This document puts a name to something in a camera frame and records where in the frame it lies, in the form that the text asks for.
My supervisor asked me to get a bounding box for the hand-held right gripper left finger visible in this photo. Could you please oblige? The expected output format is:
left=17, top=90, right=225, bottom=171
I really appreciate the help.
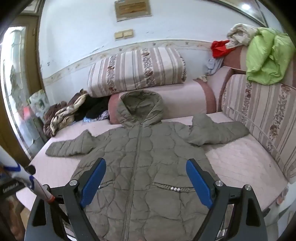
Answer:
left=25, top=158, right=107, bottom=241

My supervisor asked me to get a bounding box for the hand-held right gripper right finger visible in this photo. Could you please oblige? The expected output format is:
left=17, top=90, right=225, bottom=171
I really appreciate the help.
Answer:
left=186, top=158, right=269, bottom=241

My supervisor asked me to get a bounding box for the olive hooded puffer jacket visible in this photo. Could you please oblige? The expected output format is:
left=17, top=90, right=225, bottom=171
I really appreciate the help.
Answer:
left=46, top=90, right=250, bottom=241

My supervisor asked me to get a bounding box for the clear plastic bag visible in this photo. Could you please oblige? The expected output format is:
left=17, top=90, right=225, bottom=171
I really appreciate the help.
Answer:
left=83, top=110, right=110, bottom=123

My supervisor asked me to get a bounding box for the brown beige crumpled blanket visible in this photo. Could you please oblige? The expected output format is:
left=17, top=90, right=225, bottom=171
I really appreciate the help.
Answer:
left=43, top=90, right=89, bottom=137

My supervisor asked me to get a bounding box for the dark printed object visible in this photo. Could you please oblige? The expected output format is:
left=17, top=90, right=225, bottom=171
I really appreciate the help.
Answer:
left=0, top=179, right=25, bottom=200

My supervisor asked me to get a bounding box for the pink bolster cushion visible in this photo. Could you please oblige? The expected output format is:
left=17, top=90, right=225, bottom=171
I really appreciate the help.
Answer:
left=108, top=79, right=216, bottom=125

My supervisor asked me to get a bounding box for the striped floral sofa cushion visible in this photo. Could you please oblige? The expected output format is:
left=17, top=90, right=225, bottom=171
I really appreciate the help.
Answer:
left=221, top=74, right=296, bottom=186

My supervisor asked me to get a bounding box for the floral printed box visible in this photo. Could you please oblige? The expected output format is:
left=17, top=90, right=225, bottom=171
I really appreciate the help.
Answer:
left=27, top=89, right=50, bottom=121

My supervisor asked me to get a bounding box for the light blue cloth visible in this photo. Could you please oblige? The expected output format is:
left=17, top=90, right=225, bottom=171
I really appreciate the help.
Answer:
left=205, top=58, right=225, bottom=76

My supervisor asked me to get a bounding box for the striped floral pillow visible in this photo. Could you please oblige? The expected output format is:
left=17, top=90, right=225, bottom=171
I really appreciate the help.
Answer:
left=87, top=47, right=187, bottom=98

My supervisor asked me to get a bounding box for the brown pink cushion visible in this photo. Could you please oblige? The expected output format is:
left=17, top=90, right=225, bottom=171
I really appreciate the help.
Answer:
left=222, top=45, right=296, bottom=87

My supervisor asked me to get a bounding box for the red cloth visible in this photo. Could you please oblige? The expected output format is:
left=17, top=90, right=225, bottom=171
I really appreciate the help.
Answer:
left=210, top=40, right=232, bottom=59

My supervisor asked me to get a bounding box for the green quilt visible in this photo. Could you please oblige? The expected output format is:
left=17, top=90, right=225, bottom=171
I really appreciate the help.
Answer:
left=245, top=27, right=296, bottom=85

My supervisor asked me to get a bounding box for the white crumpled cloth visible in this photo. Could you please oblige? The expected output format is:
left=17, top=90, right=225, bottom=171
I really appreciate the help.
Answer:
left=226, top=23, right=258, bottom=49

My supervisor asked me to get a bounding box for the white cable with blue markings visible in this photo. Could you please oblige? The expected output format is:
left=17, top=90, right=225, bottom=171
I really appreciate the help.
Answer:
left=0, top=147, right=56, bottom=204

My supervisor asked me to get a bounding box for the framed wall picture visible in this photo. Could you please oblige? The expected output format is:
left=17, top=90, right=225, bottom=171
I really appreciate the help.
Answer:
left=114, top=0, right=152, bottom=22

